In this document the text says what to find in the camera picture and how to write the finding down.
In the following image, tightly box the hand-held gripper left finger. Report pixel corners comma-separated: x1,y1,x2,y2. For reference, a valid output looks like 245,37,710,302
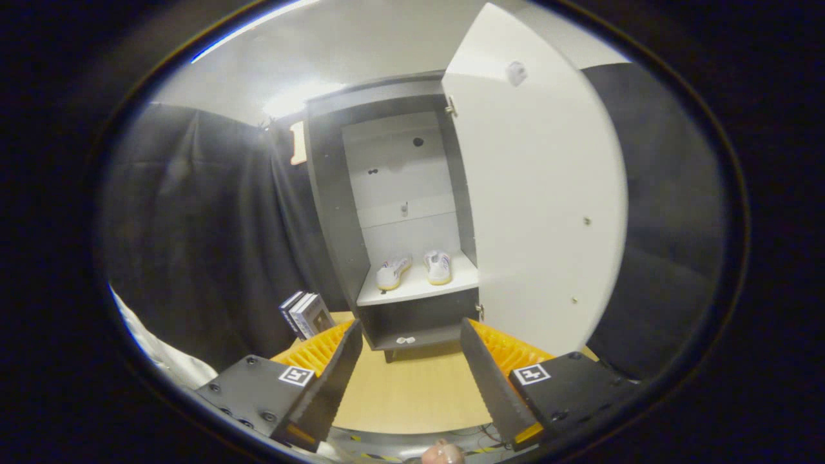
193,319,364,452

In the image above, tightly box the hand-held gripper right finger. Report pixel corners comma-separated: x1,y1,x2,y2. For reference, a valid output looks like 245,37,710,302
460,317,642,452

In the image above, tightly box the white shoe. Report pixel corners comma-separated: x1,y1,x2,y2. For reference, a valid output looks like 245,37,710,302
423,250,453,285
376,254,413,291

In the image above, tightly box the grey shoe cabinet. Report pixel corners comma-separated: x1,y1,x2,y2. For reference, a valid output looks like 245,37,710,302
303,70,481,363

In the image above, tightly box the white shoe cabinet door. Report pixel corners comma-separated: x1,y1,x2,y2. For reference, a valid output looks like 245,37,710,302
442,2,629,358

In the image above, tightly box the grey cover book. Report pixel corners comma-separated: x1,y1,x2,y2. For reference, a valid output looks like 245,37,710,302
293,293,336,340

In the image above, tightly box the blue spine book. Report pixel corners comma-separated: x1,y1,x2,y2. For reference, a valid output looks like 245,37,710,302
279,291,307,333

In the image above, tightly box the white cloth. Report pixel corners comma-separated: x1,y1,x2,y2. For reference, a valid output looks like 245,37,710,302
110,287,220,391

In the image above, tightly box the black backdrop cloth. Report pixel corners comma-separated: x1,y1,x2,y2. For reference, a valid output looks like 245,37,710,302
97,61,729,381

